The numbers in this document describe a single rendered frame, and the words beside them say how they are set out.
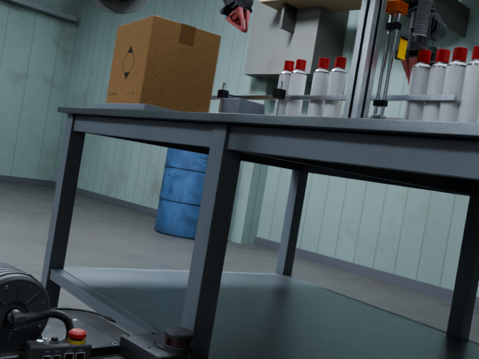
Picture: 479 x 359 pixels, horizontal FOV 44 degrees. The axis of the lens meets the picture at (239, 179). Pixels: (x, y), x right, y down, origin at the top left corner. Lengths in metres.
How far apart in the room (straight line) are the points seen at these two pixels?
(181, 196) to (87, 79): 3.98
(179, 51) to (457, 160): 1.09
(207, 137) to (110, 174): 6.64
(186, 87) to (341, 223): 3.58
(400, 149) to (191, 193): 4.48
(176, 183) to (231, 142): 4.10
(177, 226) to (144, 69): 3.78
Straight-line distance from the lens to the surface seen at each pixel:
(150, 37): 1.84
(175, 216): 5.52
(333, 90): 1.79
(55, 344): 1.31
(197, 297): 1.48
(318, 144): 1.21
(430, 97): 1.54
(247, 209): 5.79
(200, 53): 1.91
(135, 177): 7.66
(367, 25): 1.56
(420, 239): 4.89
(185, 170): 5.49
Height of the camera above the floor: 0.70
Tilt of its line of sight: 1 degrees down
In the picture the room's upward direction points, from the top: 9 degrees clockwise
